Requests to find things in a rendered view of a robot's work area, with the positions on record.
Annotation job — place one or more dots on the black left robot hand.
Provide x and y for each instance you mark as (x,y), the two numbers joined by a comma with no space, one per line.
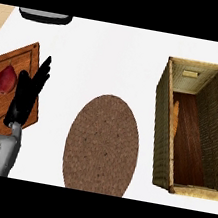
(24,99)

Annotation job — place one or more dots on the brown oval placemat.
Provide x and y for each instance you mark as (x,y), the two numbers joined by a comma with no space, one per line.
(102,144)

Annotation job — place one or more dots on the rectangular wicker basket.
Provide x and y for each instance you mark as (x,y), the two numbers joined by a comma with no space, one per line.
(192,129)

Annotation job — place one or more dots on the brown wooden cutting board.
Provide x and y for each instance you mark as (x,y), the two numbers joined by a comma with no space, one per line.
(5,96)

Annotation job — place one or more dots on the dark grey flat appliance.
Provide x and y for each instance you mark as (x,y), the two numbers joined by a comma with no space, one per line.
(45,16)

